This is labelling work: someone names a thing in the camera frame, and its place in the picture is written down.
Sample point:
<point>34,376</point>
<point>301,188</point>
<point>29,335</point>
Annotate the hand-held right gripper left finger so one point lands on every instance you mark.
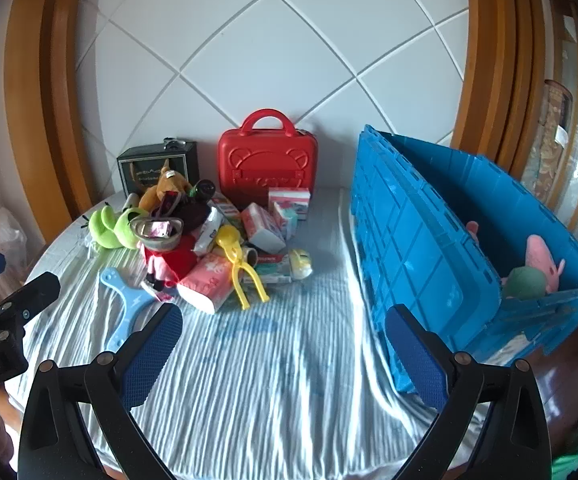
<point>151,355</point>

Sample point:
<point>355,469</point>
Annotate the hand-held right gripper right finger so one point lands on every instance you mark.
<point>416,360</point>

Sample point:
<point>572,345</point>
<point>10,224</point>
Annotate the pig plush red dress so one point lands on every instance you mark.
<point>169,260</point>

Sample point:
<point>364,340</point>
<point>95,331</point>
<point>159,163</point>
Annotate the blue plastic crate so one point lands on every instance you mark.
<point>404,240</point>

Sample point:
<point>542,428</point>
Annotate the white plastic packet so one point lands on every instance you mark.
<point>208,232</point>

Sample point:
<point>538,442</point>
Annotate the yellow packet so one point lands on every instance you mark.
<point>301,265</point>

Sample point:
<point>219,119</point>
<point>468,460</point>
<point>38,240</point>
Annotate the clear plastic bag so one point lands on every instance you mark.
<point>6,235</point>

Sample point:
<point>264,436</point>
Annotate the light blue plastic slingshot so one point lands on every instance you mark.
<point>129,305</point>

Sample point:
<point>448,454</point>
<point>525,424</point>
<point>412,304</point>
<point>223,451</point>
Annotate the large pink tissue pack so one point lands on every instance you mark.
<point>204,280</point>

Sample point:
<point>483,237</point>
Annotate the green frog plush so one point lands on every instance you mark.
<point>129,230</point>

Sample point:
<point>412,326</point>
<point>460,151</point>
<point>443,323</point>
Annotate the yellow plastic clip tool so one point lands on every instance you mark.
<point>229,242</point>

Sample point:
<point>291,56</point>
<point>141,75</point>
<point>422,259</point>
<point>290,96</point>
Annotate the pink plush toy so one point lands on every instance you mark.
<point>473,232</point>

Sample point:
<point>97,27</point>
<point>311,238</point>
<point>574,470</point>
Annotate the dark maroon pouch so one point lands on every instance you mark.
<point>191,215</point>

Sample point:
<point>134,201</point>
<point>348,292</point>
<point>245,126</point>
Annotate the green white medicine box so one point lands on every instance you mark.
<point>271,270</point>

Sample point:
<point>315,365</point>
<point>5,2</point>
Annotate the pig plush green outfit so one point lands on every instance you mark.
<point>539,257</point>

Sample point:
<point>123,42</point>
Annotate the black gift box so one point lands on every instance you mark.
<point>141,170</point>

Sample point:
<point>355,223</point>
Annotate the brown kangaroo plush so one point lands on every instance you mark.
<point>161,190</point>

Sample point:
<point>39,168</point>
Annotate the red white medicine box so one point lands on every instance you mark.
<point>264,225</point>

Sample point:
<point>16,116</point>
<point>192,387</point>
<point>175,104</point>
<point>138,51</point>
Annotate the brown bottle green label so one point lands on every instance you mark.
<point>203,189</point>

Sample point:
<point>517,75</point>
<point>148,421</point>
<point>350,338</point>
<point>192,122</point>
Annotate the small colourful tissue pack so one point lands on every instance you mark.
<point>285,222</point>

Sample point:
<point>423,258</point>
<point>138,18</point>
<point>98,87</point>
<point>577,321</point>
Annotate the white red tissue pack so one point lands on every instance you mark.
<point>289,200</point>

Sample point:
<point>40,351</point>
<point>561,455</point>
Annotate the red plastic suitcase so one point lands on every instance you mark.
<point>264,165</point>

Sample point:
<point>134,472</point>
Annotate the glass display cabinet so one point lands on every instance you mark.
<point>569,135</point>

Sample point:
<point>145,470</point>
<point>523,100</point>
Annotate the wooden wall trim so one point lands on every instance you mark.
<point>34,110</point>
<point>489,85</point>

